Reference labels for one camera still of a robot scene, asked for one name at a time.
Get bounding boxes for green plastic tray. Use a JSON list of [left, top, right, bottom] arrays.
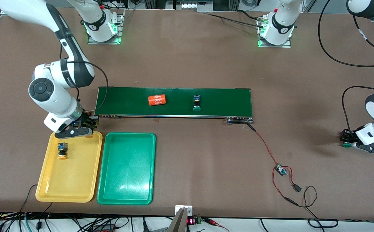
[[97, 132, 156, 205]]

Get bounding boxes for green conveyor belt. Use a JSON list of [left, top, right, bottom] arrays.
[[94, 86, 254, 125]]

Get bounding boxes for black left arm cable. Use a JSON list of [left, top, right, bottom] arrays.
[[318, 0, 374, 137]]

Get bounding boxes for red clip lead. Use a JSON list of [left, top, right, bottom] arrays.
[[203, 217, 231, 232]]

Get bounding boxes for tangled black cable bundle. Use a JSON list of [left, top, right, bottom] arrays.
[[0, 211, 136, 232]]

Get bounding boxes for thin black looped cable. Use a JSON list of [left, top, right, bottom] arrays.
[[298, 185, 339, 228]]

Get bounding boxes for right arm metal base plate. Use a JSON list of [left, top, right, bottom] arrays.
[[88, 9, 125, 45]]

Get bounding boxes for black base power cable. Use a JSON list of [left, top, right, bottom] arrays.
[[203, 9, 266, 29]]

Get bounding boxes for yellow plastic tray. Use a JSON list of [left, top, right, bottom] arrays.
[[35, 130, 103, 203]]

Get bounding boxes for red and black wire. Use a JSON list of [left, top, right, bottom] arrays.
[[247, 123, 302, 207]]

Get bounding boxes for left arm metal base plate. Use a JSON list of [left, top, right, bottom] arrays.
[[257, 16, 292, 48]]

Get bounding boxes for orange 4680 battery cylinder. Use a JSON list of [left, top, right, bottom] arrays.
[[148, 94, 167, 106]]

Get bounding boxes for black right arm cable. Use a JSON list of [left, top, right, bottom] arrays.
[[59, 42, 109, 112]]

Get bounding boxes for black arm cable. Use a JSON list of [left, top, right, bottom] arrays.
[[318, 0, 374, 137], [59, 42, 109, 112]]

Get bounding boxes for grey metal camera mount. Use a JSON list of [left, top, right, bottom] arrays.
[[168, 205, 193, 232]]

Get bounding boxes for white lit box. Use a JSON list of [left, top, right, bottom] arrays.
[[173, 0, 214, 12]]

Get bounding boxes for thin black table cable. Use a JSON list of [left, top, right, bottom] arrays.
[[20, 184, 53, 215]]

